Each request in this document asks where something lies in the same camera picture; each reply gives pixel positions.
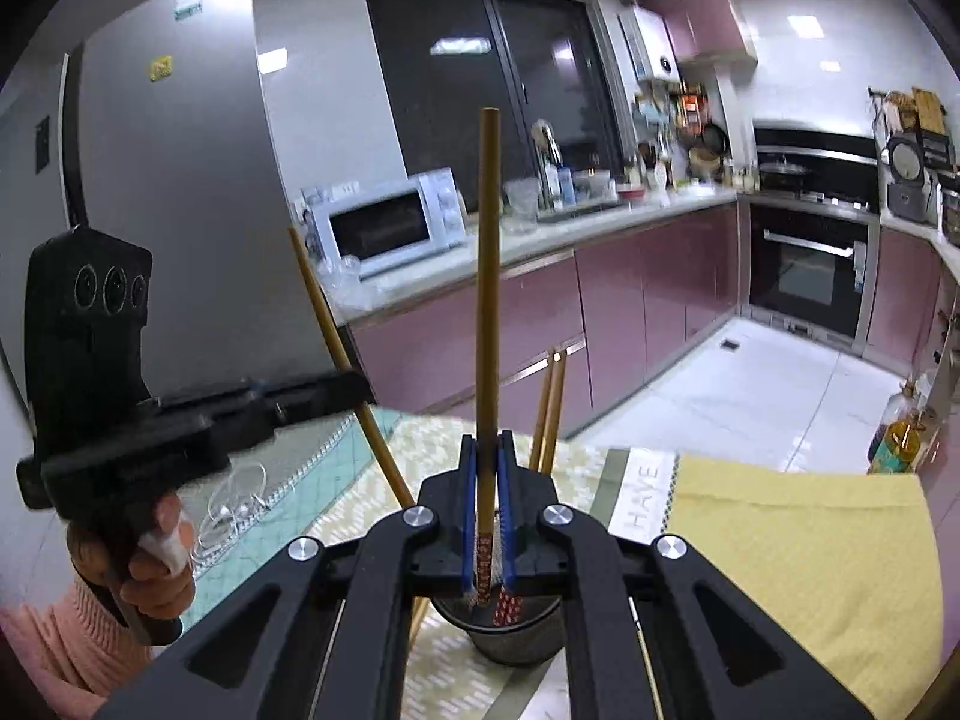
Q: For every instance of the yellow fridge magnet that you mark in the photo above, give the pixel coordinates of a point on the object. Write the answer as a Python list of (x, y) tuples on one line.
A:
[(162, 69)]

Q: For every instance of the pink base cabinets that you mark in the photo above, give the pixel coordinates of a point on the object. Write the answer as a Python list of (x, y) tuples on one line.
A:
[(637, 292), (900, 292)]

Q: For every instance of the dark kitchen window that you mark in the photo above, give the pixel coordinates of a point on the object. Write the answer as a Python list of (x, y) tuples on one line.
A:
[(450, 90)]

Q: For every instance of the black mesh utensil holder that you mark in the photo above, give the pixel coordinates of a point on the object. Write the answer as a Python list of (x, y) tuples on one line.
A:
[(517, 645)]

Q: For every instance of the hanging black frying pan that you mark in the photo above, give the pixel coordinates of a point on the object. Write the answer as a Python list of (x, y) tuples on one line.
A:
[(715, 139)]

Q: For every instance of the white microwave oven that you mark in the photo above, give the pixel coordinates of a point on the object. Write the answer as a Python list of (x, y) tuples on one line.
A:
[(390, 229)]

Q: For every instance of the white water heater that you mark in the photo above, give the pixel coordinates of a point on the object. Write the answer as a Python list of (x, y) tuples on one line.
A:
[(652, 45)]

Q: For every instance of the clear plastic bags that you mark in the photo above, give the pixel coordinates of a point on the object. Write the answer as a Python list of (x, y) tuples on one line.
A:
[(349, 281)]

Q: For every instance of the yellow cloth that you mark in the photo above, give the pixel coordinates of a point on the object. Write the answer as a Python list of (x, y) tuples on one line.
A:
[(787, 577)]

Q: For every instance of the black wok with lid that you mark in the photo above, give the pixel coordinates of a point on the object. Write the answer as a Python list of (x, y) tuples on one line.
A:
[(780, 176)]

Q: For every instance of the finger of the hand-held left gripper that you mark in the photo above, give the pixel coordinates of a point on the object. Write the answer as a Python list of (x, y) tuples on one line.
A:
[(225, 424), (315, 382)]

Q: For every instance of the cooking oil bottle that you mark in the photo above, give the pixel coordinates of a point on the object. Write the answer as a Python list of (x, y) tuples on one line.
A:
[(896, 439)]

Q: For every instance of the white finger bandage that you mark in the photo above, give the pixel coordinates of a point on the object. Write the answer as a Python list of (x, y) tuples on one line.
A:
[(165, 540)]

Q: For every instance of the grey rice cooker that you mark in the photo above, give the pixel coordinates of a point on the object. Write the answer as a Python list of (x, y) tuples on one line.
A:
[(909, 180)]

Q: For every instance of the pink wall cabinet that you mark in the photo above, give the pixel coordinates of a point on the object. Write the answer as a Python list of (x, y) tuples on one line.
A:
[(705, 15)]

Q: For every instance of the pink bowl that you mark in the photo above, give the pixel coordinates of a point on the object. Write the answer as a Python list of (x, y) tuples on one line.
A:
[(631, 193)]

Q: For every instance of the clear plastic jug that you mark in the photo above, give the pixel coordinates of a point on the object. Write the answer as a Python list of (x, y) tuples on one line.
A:
[(521, 206)]

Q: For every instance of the chrome kitchen faucet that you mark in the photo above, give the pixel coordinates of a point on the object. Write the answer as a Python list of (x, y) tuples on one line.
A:
[(547, 142)]

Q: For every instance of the silver refrigerator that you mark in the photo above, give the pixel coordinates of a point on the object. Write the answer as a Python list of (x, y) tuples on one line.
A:
[(187, 202)]

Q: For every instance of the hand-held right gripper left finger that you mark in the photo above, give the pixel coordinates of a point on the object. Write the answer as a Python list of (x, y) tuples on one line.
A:
[(469, 510)]

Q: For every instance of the patterned tablecloth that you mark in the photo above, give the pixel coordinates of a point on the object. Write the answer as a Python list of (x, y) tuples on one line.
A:
[(337, 499)]

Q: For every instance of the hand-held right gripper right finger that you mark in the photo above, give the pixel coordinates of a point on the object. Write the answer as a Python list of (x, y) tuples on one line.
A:
[(508, 517)]

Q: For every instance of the bamboo chopstick red patterned end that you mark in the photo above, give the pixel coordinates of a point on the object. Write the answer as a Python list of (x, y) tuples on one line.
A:
[(541, 420), (330, 322), (487, 277)]

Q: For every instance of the person's left forearm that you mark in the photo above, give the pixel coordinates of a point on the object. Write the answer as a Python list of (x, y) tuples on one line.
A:
[(52, 645)]

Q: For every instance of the pair of wooden chopsticks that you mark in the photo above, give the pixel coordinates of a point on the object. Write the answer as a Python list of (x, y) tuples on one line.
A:
[(556, 405)]

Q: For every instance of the wall rack with utensils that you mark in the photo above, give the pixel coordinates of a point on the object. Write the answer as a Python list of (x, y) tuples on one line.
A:
[(671, 120)]

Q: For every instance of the white label sticker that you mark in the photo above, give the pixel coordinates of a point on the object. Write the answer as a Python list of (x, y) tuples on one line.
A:
[(190, 1)]

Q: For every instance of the built-in black oven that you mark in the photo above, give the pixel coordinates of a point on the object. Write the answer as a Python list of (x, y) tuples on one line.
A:
[(810, 270)]

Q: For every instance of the person's left hand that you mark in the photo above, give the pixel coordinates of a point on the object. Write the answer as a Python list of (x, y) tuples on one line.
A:
[(161, 585)]

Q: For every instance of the black range hood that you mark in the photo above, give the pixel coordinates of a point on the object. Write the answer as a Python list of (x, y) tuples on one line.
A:
[(817, 142)]

